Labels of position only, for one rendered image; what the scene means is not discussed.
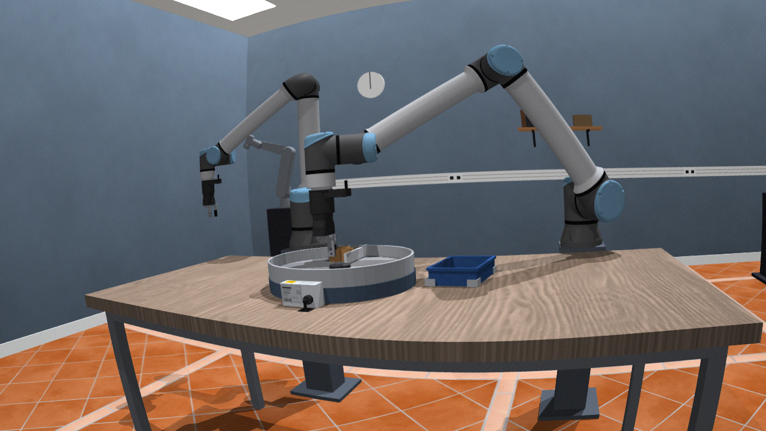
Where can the white wall clock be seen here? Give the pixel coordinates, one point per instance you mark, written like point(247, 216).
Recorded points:
point(371, 85)

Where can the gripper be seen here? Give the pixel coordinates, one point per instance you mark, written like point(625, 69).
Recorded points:
point(208, 193)
point(322, 212)

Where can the black box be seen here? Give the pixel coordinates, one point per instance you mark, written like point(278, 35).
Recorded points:
point(278, 230)

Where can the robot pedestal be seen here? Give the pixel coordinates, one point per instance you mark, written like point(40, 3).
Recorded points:
point(568, 395)
point(326, 380)

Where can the grey jointed stand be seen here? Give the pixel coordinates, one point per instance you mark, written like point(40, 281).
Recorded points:
point(286, 161)

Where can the grey turntable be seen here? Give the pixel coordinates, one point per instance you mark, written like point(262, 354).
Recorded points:
point(371, 276)

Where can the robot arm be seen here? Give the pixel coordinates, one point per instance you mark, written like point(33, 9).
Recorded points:
point(257, 120)
point(425, 108)

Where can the black upright board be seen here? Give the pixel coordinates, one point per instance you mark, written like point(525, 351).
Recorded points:
point(761, 239)

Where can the wooden table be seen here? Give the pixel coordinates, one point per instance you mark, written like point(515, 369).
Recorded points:
point(538, 311)

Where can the white control box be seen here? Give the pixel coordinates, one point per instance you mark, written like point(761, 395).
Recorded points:
point(296, 292)

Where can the white ceiling light panel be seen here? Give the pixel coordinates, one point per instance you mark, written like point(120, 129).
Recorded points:
point(224, 7)

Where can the white wall rail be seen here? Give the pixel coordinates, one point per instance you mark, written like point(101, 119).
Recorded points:
point(508, 175)

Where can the brown box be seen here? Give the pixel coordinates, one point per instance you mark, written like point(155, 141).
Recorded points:
point(583, 121)

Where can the wooden wall shelf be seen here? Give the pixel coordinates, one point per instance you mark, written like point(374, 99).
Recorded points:
point(595, 127)

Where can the blue crate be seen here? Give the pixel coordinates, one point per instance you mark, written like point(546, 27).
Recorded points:
point(458, 272)

